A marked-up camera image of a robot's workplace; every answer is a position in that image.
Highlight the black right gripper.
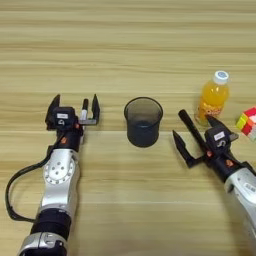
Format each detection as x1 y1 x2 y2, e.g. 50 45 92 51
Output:
171 114 248 183

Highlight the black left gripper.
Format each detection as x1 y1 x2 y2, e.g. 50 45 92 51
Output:
45 93 101 153

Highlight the orange juice bottle white cap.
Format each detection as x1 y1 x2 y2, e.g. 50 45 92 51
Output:
194 70 231 127

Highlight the multicoloured puzzle cube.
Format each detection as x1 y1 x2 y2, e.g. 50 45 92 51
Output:
235 106 256 143

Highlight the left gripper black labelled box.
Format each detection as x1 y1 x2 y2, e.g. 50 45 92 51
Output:
53 107 77 128

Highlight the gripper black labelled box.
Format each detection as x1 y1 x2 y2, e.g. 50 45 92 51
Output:
204 127 234 150
53 107 77 128

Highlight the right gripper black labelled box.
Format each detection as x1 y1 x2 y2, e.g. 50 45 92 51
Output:
204 127 234 150

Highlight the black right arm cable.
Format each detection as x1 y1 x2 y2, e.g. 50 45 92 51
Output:
240 161 256 176

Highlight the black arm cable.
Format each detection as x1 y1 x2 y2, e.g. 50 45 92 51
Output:
240 161 256 176
4 134 65 224

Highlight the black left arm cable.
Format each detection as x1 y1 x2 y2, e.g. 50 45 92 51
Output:
4 134 65 224

